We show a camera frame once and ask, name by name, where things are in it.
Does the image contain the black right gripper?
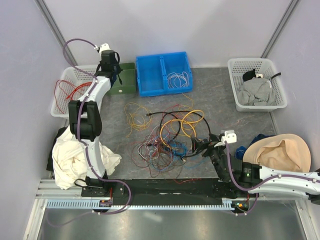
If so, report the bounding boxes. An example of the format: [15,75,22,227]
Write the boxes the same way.
[190,133,227,182]

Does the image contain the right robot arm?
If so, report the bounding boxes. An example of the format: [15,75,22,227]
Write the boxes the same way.
[190,130,320,205]

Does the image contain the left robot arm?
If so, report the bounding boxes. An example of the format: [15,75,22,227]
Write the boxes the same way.
[68,46,122,197]

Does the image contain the green plastic box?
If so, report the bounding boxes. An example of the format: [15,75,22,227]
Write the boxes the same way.
[106,62,137,96]

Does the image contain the white left perforated basket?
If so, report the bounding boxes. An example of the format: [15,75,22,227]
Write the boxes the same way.
[50,66,93,119]

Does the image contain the blue cloth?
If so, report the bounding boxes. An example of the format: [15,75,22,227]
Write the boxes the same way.
[234,134,268,160]

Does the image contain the blue plastic divided bin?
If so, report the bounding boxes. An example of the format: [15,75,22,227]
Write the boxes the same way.
[136,51,193,97]

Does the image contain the grey cloth in basket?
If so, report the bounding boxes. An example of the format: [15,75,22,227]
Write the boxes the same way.
[237,78,276,106]

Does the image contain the black item in basket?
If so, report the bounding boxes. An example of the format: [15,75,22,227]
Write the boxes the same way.
[242,68,256,82]

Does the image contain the beige bucket hat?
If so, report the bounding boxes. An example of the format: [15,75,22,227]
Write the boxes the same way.
[243,133,311,173]

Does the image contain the white cloth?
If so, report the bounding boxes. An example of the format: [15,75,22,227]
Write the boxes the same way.
[51,127,122,190]

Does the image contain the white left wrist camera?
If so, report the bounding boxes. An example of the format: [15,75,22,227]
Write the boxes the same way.
[94,43,111,54]

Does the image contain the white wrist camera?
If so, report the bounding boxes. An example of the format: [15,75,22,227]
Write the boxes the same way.
[220,130,237,144]
[94,43,111,54]

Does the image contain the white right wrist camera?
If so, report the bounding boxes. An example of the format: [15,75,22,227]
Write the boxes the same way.
[220,130,237,144]

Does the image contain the red cables in basket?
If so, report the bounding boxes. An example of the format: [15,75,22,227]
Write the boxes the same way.
[54,79,94,113]

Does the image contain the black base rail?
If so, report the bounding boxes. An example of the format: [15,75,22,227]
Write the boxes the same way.
[81,178,248,205]

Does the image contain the thin brown wire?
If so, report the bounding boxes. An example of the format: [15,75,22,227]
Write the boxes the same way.
[137,139,186,178]

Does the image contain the thin yellow wire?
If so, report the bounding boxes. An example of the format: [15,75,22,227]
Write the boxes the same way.
[124,92,195,138]

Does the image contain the white wires in blue bin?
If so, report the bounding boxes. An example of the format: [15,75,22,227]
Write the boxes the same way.
[166,71,192,89]

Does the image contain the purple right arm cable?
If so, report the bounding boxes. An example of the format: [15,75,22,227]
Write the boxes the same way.
[223,141,320,218]

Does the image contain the white slotted cable duct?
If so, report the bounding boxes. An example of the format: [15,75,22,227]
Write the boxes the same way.
[46,199,235,211]

